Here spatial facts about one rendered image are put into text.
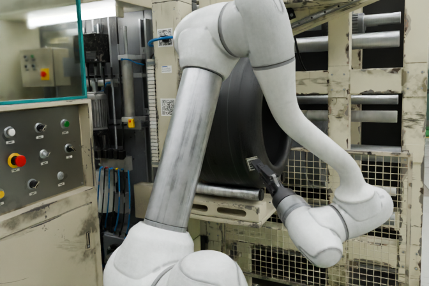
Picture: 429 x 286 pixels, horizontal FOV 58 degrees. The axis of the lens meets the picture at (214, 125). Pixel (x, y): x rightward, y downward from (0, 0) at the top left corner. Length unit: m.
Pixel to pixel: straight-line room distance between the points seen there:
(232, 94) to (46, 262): 0.91
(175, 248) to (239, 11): 0.52
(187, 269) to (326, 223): 0.45
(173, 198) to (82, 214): 0.86
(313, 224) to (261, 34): 0.50
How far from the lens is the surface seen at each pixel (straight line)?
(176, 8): 1.65
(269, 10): 0.85
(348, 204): 1.08
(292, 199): 1.13
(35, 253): 1.58
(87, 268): 1.78
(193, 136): 0.89
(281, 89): 0.89
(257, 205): 1.47
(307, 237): 1.04
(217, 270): 0.73
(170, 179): 0.88
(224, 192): 1.51
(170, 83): 1.65
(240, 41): 0.88
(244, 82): 1.31
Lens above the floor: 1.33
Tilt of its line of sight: 7 degrees down
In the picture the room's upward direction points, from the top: 2 degrees counter-clockwise
